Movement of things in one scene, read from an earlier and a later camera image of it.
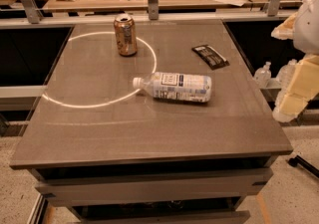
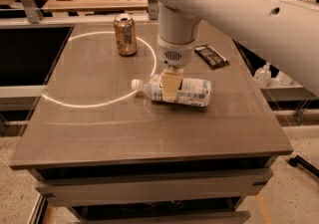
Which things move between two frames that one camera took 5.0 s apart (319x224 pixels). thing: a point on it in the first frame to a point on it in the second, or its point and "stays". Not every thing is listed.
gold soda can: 126,36 stays
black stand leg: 298,160 stays
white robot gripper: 308,27 to 174,53
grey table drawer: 153,187 stays
